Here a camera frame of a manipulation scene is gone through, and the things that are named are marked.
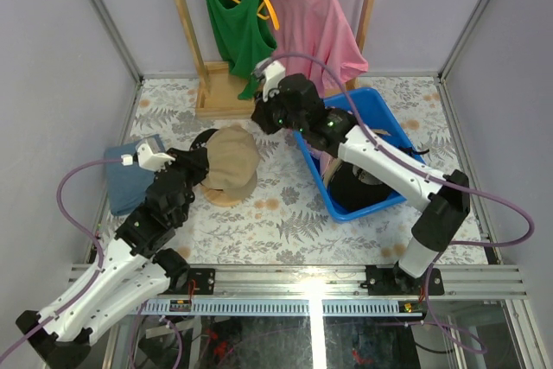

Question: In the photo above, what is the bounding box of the beige corduroy cap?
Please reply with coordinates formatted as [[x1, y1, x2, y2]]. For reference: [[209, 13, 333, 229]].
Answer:
[[201, 124, 261, 200]]

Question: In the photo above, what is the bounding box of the green tank top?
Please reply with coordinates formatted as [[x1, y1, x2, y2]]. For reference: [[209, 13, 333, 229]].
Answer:
[[205, 0, 277, 100]]

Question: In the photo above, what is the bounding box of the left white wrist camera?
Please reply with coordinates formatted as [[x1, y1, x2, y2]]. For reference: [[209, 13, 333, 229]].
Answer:
[[121, 137, 175, 172]]

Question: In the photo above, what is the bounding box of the pink t-shirt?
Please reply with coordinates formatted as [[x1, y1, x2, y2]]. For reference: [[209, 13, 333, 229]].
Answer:
[[270, 0, 368, 83]]

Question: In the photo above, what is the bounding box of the beige sport cap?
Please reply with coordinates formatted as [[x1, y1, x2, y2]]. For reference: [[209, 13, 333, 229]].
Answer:
[[372, 129, 391, 136]]

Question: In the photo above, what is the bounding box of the folded blue cloth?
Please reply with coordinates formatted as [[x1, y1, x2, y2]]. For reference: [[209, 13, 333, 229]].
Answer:
[[104, 134, 165, 216]]

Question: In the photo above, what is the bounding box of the blue plastic bin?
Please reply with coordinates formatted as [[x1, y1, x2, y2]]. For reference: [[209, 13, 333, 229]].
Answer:
[[295, 87, 426, 223]]

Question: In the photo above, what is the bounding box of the black sport cap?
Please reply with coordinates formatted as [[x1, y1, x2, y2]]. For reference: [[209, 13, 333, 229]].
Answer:
[[322, 160, 393, 213]]

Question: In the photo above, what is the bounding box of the black MLB cap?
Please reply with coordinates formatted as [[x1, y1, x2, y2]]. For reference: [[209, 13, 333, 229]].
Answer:
[[189, 128, 218, 150]]

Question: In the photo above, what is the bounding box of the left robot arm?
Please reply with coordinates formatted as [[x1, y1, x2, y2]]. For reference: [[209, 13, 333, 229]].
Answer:
[[16, 142, 208, 368]]

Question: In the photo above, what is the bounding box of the wooden hat stand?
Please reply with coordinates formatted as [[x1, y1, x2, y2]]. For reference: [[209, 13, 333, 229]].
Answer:
[[200, 185, 253, 207]]

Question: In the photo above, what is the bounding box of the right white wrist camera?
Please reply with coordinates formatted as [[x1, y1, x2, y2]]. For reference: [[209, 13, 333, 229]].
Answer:
[[252, 58, 286, 102]]

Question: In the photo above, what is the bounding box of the wooden clothes rack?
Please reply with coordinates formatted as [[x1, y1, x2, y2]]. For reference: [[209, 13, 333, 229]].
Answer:
[[174, 0, 375, 119]]

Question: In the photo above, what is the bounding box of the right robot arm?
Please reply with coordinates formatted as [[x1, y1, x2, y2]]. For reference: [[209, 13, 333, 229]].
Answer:
[[251, 72, 470, 296]]

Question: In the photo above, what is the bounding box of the aluminium mounting rail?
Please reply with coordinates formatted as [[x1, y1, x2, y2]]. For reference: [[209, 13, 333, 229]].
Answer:
[[68, 263, 531, 316]]

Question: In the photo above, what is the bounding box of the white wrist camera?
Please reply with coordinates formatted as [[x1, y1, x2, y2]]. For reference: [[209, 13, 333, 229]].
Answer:
[[121, 137, 175, 172], [252, 58, 286, 102]]

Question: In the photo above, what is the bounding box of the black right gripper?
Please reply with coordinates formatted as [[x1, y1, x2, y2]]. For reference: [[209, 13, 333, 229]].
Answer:
[[251, 85, 307, 137]]

